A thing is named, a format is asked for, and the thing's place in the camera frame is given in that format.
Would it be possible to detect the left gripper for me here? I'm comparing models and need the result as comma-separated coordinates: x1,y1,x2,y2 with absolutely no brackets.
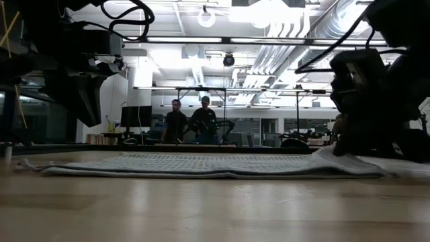
32,53,128,128

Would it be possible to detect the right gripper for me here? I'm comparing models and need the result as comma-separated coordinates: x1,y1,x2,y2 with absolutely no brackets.
333,53,430,157

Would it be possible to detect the grey microfiber towel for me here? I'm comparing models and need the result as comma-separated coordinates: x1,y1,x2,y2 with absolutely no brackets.
15,146,430,180

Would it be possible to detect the stack of wooden blocks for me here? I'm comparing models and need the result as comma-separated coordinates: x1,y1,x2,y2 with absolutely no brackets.
85,132,118,145

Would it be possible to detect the black computer monitor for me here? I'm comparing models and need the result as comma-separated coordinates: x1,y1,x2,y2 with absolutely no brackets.
120,105,153,128

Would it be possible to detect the person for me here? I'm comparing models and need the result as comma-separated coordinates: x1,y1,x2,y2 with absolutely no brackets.
189,95,219,145
161,99,189,144

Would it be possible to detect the black metal table frame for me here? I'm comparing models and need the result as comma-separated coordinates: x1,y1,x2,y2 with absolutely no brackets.
0,143,320,155

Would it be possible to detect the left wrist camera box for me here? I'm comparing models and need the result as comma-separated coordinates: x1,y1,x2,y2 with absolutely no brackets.
72,30,124,58

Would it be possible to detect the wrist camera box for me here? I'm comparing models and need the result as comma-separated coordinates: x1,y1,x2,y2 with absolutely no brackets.
329,49,387,114
72,30,124,58

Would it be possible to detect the yellow hanging cord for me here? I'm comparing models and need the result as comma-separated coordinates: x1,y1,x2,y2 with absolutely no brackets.
0,0,28,129

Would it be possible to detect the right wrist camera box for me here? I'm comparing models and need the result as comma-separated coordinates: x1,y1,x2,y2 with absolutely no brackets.
329,49,387,114

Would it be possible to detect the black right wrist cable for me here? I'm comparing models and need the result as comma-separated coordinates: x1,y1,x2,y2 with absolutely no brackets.
294,6,380,75

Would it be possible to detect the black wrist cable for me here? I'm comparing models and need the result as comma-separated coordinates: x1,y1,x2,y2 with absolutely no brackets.
99,0,156,42
294,6,380,75

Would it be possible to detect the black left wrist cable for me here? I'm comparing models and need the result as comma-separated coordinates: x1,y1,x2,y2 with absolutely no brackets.
99,0,156,42

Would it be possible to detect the background workstation frame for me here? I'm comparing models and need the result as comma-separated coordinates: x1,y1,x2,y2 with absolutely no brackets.
134,85,333,146

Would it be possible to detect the white ceiling ring lamp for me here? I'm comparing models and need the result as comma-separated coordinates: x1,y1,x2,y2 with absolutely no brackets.
197,7,217,28

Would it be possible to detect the black ceiling dome camera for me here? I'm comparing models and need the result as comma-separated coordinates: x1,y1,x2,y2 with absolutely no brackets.
222,52,236,67

